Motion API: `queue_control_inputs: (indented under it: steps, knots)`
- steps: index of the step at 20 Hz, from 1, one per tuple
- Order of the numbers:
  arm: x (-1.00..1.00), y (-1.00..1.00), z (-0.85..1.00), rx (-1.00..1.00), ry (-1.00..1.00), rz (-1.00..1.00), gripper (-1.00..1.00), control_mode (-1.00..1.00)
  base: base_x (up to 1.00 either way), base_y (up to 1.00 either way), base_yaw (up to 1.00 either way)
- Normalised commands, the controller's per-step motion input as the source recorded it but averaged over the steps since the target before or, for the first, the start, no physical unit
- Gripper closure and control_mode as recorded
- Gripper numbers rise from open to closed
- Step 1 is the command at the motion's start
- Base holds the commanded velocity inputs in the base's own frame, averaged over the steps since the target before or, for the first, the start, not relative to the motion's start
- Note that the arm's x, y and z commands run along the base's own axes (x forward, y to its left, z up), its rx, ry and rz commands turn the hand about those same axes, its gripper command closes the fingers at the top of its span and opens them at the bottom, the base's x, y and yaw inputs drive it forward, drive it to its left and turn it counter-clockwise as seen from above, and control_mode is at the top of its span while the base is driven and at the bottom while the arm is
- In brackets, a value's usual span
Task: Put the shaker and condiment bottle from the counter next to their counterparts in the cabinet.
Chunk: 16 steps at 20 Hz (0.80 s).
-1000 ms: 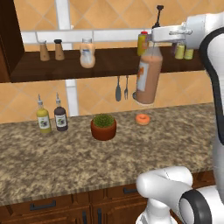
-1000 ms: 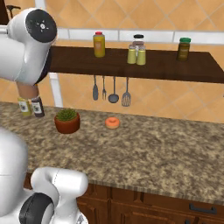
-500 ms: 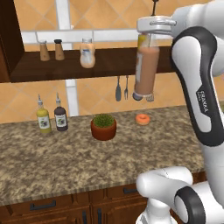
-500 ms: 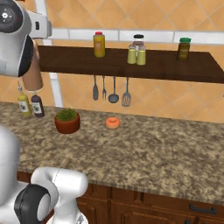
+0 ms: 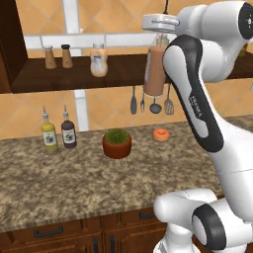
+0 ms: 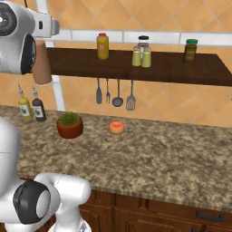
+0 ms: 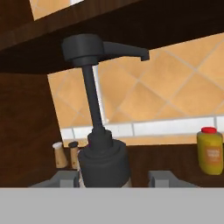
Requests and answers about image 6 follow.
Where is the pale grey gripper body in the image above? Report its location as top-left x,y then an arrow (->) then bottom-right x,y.
50,18 -> 61,37

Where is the yellow bottle with red cap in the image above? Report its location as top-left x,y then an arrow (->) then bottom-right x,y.
96,32 -> 110,61

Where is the dark vinegar bottle with spout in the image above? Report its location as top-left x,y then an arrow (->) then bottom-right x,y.
31,86 -> 47,122

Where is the yellow-green shaker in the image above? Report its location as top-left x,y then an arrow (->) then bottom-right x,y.
131,45 -> 142,67
140,46 -> 152,69

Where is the yellow oil bottle with spout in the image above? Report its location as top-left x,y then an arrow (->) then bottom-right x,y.
16,83 -> 34,121

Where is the brown wooden cabinet door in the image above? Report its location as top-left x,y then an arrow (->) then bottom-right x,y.
79,202 -> 116,232

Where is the brown cylinder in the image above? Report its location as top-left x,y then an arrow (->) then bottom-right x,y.
31,40 -> 53,86

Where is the grey hanging spatula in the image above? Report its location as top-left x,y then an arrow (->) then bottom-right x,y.
95,77 -> 103,105

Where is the grey hanging fork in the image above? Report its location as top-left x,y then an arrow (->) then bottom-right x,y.
104,78 -> 111,105

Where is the glass jar with black lid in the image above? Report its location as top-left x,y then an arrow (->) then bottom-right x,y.
137,34 -> 150,51

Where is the grey hanging ladle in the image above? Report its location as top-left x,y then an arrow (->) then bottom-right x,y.
111,79 -> 124,108

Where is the green plant in terracotta pot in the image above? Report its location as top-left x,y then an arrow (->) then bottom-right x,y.
55,111 -> 84,140

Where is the grey hanging slotted turner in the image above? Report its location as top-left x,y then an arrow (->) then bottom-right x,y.
125,79 -> 137,111

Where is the orange donut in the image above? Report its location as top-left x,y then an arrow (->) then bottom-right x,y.
108,121 -> 125,135

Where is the dark wooden shelf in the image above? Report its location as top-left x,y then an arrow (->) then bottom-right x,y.
44,46 -> 232,88

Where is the dark olive jar green lid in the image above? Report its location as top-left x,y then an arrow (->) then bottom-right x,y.
182,38 -> 199,64

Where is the brown wooden drawer front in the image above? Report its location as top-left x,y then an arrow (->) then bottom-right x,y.
147,198 -> 232,227

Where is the white vertical post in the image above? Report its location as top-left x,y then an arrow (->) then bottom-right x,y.
35,0 -> 66,112

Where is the black drawer handle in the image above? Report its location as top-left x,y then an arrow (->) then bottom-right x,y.
196,210 -> 227,223

